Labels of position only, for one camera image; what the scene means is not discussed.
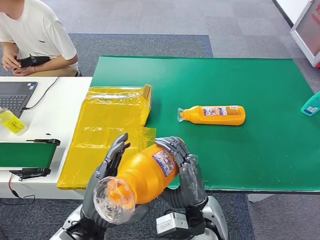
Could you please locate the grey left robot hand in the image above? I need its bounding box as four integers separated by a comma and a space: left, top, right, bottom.
81, 132, 151, 231

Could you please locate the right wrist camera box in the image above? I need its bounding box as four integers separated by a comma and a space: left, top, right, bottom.
155, 211, 191, 240

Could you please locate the teal plastic bottle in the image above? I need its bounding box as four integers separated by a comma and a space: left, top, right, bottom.
300, 91, 320, 117

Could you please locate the person's right hand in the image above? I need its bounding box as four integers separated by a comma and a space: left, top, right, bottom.
2, 49, 23, 72

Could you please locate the person's left hand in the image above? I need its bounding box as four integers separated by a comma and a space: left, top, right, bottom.
12, 64, 37, 78

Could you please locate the person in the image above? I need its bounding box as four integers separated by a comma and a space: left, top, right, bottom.
0, 0, 82, 78

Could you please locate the small green belt conveyor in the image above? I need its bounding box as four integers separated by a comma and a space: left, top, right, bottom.
0, 138, 61, 181

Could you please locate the black floor cable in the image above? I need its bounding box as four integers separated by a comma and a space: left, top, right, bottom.
0, 188, 36, 205

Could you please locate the black laptop cable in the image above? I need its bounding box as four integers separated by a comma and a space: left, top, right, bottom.
22, 76, 60, 111

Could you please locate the clear bottle yellow label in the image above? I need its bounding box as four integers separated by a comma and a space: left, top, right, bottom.
0, 107, 28, 137

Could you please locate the black handheld controller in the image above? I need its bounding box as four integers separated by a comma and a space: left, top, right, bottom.
15, 54, 51, 69

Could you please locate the yellow plastic-wrapped cardboard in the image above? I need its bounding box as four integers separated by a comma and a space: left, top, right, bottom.
57, 83, 157, 190

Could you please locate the dark grey laptop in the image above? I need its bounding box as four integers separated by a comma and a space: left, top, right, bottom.
0, 81, 38, 119

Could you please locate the green table mat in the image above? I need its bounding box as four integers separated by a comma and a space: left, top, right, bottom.
90, 55, 320, 193

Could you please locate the orange detergent bottle clear cap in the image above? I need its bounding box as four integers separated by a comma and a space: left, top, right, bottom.
93, 137, 186, 226
177, 104, 247, 127

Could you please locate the white framed display board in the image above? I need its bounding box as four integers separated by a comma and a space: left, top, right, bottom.
290, 0, 320, 68

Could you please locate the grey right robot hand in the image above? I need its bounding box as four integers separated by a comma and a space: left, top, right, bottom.
154, 135, 208, 210

